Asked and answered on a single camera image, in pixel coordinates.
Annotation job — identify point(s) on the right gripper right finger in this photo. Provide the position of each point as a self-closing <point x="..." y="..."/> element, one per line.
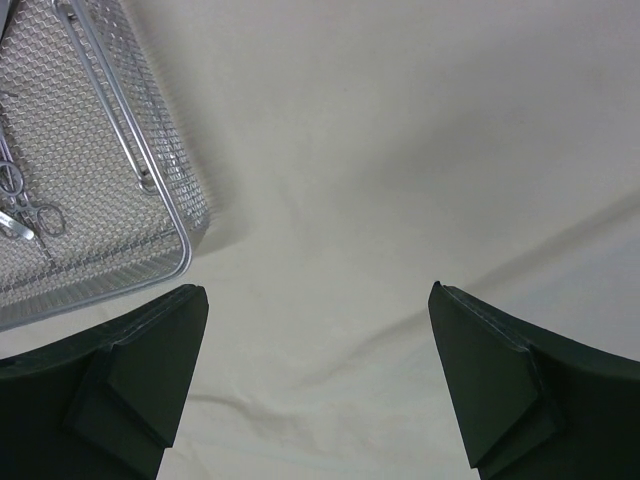
<point x="530" y="403"/>

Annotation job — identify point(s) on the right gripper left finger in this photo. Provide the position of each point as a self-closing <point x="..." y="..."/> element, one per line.
<point x="104" y="403"/>

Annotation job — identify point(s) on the beige wrapping cloth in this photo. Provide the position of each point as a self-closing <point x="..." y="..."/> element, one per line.
<point x="352" y="153"/>

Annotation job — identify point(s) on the steel tweezers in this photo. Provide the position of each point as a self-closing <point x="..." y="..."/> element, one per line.
<point x="14" y="226"/>

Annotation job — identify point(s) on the steel scissors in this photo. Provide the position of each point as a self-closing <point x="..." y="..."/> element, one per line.
<point x="12" y="179"/>

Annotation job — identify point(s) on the steel ring-handled forceps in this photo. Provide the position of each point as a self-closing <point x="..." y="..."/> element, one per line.
<point x="44" y="219"/>

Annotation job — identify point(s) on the wire mesh instrument tray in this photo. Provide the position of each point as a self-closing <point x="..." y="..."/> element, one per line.
<point x="84" y="119"/>

